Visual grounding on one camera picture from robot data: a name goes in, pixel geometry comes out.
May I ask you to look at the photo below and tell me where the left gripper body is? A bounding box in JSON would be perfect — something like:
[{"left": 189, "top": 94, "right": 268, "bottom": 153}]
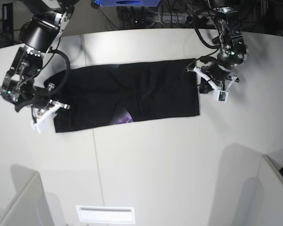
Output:
[{"left": 208, "top": 63, "right": 232, "bottom": 85}]

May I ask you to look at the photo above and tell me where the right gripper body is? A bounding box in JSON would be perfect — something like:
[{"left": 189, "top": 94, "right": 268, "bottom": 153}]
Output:
[{"left": 14, "top": 91, "right": 61, "bottom": 113}]

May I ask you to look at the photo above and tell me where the black T-shirt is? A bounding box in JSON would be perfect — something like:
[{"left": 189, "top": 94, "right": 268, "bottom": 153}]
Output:
[{"left": 54, "top": 60, "right": 200, "bottom": 133}]

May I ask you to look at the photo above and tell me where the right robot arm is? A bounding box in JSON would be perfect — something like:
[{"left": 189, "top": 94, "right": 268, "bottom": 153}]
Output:
[{"left": 0, "top": 0, "right": 77, "bottom": 112}]

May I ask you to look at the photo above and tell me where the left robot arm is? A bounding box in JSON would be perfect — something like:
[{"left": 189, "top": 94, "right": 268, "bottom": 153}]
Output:
[{"left": 193, "top": 0, "right": 249, "bottom": 94}]

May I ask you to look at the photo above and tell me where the white power strip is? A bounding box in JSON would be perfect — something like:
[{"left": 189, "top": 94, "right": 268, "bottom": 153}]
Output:
[{"left": 146, "top": 12, "right": 193, "bottom": 24}]

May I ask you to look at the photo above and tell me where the blue box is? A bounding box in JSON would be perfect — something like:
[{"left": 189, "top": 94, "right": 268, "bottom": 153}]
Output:
[{"left": 94, "top": 0, "right": 160, "bottom": 7}]

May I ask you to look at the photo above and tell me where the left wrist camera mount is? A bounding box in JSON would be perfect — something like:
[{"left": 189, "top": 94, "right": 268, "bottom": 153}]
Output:
[{"left": 187, "top": 67, "right": 240, "bottom": 103}]

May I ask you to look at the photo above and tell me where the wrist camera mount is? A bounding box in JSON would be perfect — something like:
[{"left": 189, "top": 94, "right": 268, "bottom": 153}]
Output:
[
  {"left": 187, "top": 67, "right": 240, "bottom": 103},
  {"left": 30, "top": 101, "right": 70, "bottom": 134}
]

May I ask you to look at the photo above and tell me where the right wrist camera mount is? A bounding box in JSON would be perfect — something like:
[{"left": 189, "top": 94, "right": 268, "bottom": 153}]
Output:
[{"left": 30, "top": 101, "right": 70, "bottom": 134}]

